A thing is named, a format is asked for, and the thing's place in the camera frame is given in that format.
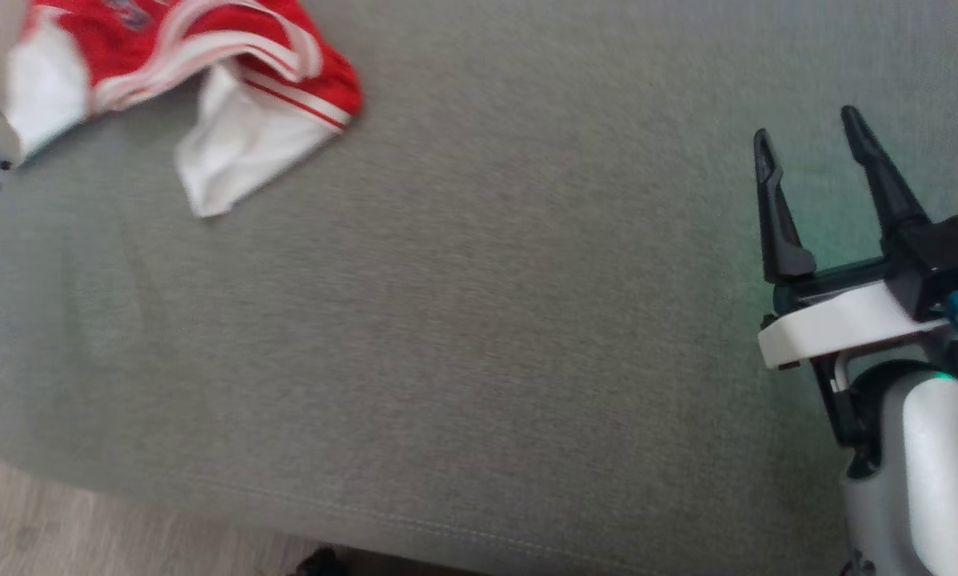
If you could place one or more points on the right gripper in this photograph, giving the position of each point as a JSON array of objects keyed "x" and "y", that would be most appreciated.
[{"x": 839, "y": 324}]

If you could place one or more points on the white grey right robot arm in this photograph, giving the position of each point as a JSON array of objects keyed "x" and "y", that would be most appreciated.
[{"x": 927, "y": 480}]

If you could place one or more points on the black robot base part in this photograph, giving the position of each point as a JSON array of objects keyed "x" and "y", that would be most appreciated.
[{"x": 319, "y": 562}]

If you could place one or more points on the red and white basketball jersey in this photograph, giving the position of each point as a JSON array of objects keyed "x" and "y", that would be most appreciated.
[{"x": 159, "y": 48}]

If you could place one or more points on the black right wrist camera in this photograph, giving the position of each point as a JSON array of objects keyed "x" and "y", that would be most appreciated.
[{"x": 947, "y": 260}]

